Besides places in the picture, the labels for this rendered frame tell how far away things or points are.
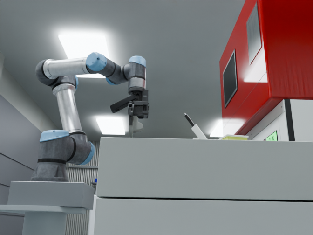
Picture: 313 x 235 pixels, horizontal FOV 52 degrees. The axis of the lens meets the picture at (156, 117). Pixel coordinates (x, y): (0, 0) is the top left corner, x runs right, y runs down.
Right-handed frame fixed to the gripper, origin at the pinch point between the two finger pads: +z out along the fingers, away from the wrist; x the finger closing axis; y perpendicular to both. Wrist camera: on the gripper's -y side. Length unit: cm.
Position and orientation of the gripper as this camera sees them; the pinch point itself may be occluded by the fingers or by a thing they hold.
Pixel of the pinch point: (129, 135)
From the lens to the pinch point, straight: 133.7
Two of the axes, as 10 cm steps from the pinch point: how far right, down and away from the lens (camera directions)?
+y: 10.0, 0.2, 0.2
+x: -0.2, 3.2, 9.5
